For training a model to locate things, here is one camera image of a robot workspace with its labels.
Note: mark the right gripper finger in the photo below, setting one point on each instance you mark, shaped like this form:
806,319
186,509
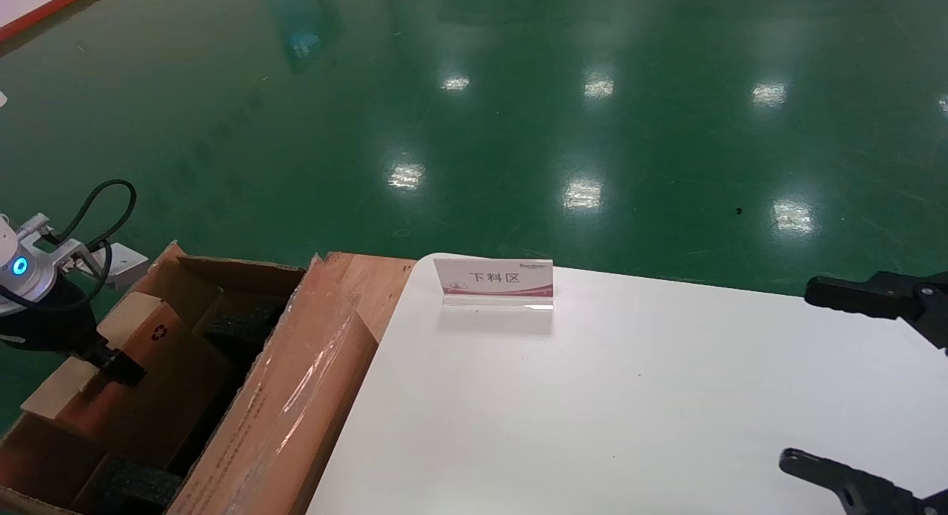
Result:
859,493
889,296

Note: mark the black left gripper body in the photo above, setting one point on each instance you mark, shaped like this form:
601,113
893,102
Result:
52,328

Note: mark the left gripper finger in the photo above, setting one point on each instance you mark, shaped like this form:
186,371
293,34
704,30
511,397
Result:
118,368

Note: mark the small cardboard box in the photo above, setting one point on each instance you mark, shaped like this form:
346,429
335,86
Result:
170,381

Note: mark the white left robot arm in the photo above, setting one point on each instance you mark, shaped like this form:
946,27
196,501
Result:
22,270

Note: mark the large open cardboard box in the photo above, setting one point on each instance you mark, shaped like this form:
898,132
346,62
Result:
296,411

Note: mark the clear acrylic sign stand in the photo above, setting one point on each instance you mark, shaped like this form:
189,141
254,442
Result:
495,278

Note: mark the grey wrist camera housing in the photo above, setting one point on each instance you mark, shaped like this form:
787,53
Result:
122,264

